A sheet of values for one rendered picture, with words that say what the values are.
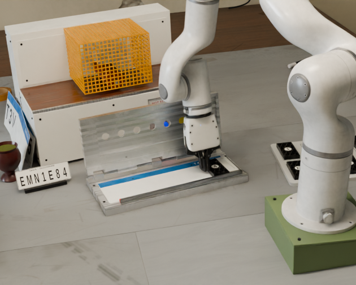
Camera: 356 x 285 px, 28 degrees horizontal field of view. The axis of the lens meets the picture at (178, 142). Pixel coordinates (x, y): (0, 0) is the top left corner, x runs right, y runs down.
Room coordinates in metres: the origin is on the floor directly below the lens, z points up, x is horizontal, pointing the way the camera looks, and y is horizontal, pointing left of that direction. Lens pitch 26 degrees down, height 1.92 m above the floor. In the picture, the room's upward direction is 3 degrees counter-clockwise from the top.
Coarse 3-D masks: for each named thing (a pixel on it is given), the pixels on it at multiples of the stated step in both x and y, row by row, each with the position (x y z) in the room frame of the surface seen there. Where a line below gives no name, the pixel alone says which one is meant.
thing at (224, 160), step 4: (224, 156) 1.95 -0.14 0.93; (220, 160) 1.93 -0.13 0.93; (224, 160) 1.93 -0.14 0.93; (228, 160) 1.92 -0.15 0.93; (224, 164) 1.90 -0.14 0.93; (228, 164) 1.90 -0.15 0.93; (232, 164) 1.90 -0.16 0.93; (228, 168) 1.87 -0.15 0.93; (232, 168) 1.87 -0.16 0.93; (236, 168) 1.87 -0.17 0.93
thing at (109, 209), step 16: (160, 160) 1.94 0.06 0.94; (176, 160) 1.97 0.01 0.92; (192, 160) 1.96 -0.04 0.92; (96, 176) 1.87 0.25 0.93; (112, 176) 1.89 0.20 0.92; (240, 176) 1.83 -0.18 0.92; (96, 192) 1.79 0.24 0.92; (176, 192) 1.76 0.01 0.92; (192, 192) 1.78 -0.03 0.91; (112, 208) 1.70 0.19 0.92; (128, 208) 1.71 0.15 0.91
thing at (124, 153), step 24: (216, 96) 2.03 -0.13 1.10; (96, 120) 1.90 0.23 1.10; (120, 120) 1.93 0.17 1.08; (144, 120) 1.95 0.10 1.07; (216, 120) 2.02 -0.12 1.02; (96, 144) 1.88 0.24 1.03; (120, 144) 1.92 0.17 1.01; (144, 144) 1.94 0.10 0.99; (168, 144) 1.95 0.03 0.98; (96, 168) 1.87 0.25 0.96; (120, 168) 1.89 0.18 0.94
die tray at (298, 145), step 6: (294, 144) 2.05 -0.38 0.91; (300, 144) 2.05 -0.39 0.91; (276, 150) 2.02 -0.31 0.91; (300, 150) 2.01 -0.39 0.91; (354, 150) 1.99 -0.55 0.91; (276, 156) 1.98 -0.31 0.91; (300, 156) 1.97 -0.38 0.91; (354, 156) 1.95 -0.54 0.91; (282, 162) 1.93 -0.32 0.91; (282, 168) 1.90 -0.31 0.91; (288, 174) 1.85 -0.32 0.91; (354, 174) 1.83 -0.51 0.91; (288, 180) 1.82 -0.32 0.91; (294, 180) 1.81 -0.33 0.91
